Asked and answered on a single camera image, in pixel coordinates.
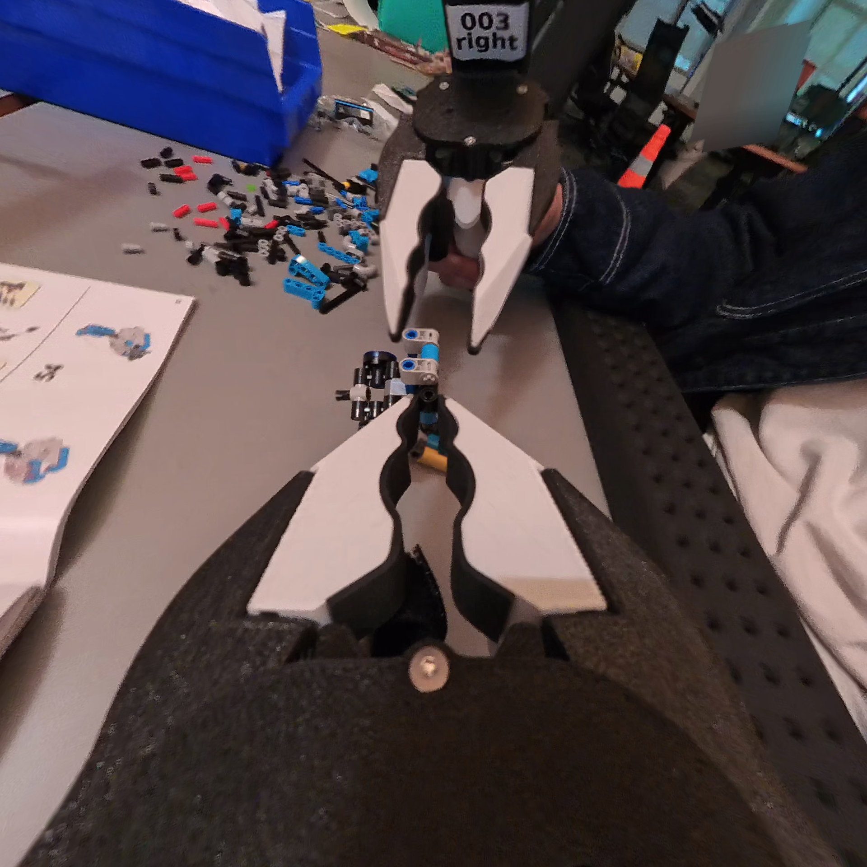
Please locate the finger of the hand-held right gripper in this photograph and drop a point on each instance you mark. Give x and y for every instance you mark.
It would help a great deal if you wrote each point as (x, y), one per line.
(508, 237)
(399, 230)

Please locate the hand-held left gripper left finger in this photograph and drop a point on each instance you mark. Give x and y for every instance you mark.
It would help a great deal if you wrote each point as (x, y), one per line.
(325, 542)

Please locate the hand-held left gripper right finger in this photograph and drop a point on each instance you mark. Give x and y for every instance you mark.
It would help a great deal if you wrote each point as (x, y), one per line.
(521, 542)

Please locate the grey gear dark-blue ball assembly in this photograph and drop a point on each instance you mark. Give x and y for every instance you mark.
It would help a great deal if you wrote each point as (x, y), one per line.
(376, 362)

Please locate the person's right forearm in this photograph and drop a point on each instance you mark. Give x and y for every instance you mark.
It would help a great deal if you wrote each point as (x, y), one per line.
(677, 250)

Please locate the grey desk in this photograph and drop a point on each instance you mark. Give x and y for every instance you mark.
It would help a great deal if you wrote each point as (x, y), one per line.
(237, 440)

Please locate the person's right hand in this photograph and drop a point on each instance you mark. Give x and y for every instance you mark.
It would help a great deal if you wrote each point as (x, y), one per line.
(460, 271)

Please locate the white plastic bag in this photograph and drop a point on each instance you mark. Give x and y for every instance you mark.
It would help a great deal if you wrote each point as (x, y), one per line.
(393, 98)

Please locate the wooden model pieces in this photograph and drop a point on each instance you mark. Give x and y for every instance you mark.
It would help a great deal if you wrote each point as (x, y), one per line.
(406, 54)

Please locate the pile of small building pieces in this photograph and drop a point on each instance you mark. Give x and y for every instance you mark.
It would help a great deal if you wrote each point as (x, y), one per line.
(305, 278)

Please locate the clear bag blue label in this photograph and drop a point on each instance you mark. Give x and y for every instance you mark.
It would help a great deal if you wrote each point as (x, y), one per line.
(352, 112)

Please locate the green plastic bin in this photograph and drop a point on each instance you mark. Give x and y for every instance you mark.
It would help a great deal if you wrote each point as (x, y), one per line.
(406, 17)

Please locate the black equipment stand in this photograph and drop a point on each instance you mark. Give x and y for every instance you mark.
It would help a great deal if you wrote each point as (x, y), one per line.
(582, 40)

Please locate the orange traffic cone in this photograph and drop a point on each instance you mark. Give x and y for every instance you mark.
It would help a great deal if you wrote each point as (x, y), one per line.
(643, 159)

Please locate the black perforated panel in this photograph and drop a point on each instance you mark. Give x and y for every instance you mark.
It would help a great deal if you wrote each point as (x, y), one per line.
(650, 440)

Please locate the crumpled clear plastic bag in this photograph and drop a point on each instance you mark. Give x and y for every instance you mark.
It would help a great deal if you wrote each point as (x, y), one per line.
(271, 34)

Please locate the person's white garment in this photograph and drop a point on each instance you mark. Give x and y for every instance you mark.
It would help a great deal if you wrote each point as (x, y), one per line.
(799, 474)

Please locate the instruction booklet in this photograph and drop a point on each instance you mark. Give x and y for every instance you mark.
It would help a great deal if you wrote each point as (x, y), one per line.
(68, 406)

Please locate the blue plastic storage bin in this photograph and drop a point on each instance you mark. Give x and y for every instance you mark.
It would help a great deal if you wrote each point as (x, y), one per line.
(135, 68)

